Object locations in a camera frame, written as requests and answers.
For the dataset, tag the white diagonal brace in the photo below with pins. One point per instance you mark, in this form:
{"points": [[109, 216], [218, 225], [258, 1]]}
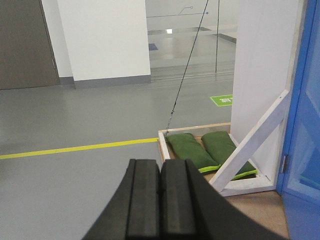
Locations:
{"points": [[223, 181]]}

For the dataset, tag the green sandbag left of pair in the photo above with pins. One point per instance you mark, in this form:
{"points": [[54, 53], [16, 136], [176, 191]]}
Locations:
{"points": [[185, 146]]}

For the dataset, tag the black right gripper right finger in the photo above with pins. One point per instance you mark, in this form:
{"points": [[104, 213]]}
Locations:
{"points": [[192, 210]]}

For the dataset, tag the green floor sticker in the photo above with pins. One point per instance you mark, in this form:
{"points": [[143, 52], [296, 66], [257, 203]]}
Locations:
{"points": [[222, 100]]}

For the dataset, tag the dark grey door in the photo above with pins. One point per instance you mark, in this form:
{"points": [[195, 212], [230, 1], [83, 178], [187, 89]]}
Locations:
{"points": [[26, 54]]}

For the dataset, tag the green sandbag of pair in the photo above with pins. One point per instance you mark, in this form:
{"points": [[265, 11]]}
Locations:
{"points": [[185, 146], [220, 146]]}

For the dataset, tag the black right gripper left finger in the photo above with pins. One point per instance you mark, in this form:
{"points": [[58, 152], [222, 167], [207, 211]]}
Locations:
{"points": [[133, 211]]}

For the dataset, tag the white door base frame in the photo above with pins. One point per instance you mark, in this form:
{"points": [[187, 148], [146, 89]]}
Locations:
{"points": [[227, 165]]}

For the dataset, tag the green sandbag right of pair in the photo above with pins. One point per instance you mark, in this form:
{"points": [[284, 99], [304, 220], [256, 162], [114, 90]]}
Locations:
{"points": [[220, 146]]}

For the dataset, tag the white wall panel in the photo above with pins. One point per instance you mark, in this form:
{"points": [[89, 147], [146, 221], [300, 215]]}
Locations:
{"points": [[266, 44]]}

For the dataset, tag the silver door hinge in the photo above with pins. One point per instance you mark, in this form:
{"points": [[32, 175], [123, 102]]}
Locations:
{"points": [[284, 163]]}

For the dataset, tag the blue door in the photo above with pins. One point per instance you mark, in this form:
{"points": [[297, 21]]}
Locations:
{"points": [[299, 186]]}

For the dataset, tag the wooden door platform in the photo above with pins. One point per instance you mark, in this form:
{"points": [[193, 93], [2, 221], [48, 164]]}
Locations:
{"points": [[255, 197]]}

